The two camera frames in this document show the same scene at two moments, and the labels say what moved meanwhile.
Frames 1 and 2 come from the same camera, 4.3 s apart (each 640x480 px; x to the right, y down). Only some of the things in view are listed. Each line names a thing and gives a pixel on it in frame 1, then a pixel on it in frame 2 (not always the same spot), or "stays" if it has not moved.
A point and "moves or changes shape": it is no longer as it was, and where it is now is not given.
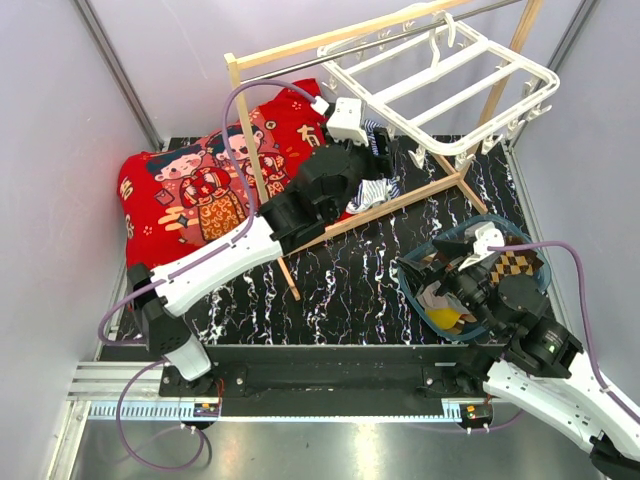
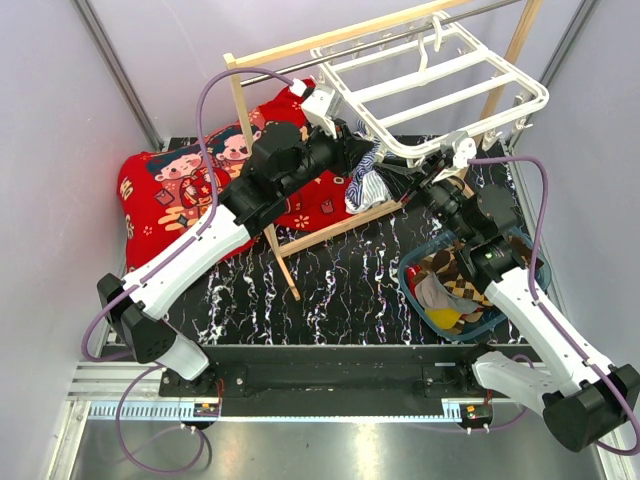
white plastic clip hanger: x=438 y=91 moves or changes shape
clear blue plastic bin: x=489 y=250 stays
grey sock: x=429 y=300 stays
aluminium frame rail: x=107 y=381 stays
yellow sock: x=443 y=318 stays
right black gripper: x=417 y=277 to x=417 y=179
